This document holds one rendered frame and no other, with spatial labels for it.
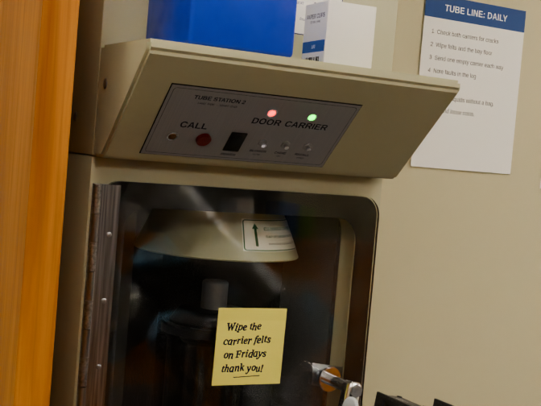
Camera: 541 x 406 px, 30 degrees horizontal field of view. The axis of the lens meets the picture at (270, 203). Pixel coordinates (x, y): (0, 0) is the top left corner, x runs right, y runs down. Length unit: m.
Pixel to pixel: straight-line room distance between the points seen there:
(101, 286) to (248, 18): 0.27
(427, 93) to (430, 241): 0.73
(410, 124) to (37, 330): 0.41
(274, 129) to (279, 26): 0.10
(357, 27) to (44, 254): 0.36
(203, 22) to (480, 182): 0.95
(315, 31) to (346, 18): 0.03
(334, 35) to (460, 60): 0.76
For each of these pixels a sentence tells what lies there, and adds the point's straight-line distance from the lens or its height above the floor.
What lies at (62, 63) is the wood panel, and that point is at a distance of 0.82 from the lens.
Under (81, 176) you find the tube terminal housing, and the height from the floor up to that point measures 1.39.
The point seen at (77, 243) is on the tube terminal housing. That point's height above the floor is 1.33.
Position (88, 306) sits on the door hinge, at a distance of 0.92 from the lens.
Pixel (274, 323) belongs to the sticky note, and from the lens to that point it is 1.01.
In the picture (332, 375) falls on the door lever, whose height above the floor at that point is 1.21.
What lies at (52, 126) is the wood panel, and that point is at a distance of 0.82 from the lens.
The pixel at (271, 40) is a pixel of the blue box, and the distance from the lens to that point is 0.88.
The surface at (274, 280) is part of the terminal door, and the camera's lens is 1.00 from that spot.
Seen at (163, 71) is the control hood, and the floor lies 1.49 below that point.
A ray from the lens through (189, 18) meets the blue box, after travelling 0.85.
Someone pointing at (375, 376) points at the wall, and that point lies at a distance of 1.65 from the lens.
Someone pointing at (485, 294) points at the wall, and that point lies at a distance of 1.76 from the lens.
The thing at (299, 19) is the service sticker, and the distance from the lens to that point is 1.02.
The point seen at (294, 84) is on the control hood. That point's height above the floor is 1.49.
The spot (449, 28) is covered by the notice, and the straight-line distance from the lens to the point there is 1.67.
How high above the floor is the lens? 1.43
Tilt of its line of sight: 3 degrees down
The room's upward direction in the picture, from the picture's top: 5 degrees clockwise
